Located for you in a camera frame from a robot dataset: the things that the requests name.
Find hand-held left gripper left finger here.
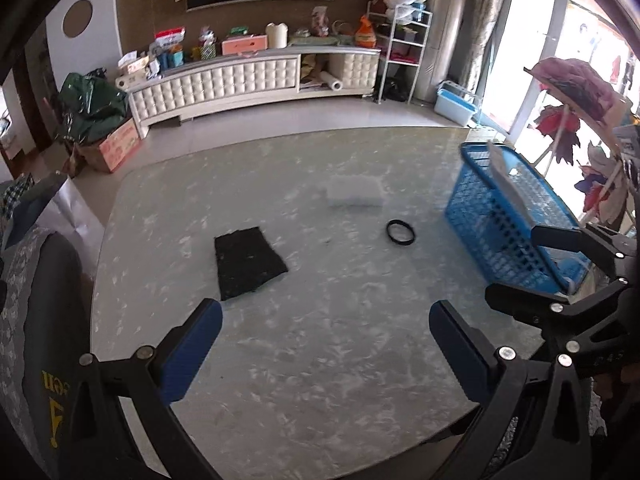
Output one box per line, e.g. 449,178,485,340
57,298,224,480

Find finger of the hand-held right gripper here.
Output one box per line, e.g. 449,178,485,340
484,282,626,341
531,222,640,273

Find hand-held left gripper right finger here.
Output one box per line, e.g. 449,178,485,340
429,300,617,480

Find blue plastic basket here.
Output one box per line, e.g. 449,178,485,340
445,141,593,295

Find person's right hand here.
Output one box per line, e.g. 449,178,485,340
600,357,638,413

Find red hanging cloth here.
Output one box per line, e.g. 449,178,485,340
532,105,581,163

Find black cloth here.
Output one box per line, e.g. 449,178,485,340
214,226,289,302

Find pink clothes pile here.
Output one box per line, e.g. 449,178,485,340
530,56,616,121

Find grey cloth with yellow print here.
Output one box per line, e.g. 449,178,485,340
0,227,93,480

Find light blue plastic bin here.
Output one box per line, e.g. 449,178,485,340
433,81,478,127

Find white paper bag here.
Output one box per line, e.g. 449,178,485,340
45,180,108,281

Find glass sliding door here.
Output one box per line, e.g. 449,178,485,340
480,0,640,141

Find cardboard box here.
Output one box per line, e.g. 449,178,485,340
75,117,142,174

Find patterned curtain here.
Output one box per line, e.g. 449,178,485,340
457,0,513,93

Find standing air conditioner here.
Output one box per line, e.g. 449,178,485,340
422,0,468,106

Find plaid cloth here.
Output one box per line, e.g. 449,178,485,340
0,172,38,223

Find white metal rack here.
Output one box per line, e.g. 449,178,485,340
367,0,433,103

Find dark green bag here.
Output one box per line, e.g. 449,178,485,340
52,67,132,146

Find white tufted television cabinet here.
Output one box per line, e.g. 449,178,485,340
124,45,382,139

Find orange bag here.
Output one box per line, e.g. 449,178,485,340
355,15,378,48

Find tissue box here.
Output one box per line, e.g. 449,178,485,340
117,52,151,78

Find pink box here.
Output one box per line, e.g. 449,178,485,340
221,34,268,56

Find red and white package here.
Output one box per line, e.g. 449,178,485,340
154,27,186,51

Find snack bag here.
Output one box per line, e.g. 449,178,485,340
311,6,331,37

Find white canister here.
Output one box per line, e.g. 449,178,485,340
265,22,289,50

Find black ring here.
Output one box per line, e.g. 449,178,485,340
385,219,416,247

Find dark wooden door frame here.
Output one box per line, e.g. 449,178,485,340
0,35,58,161

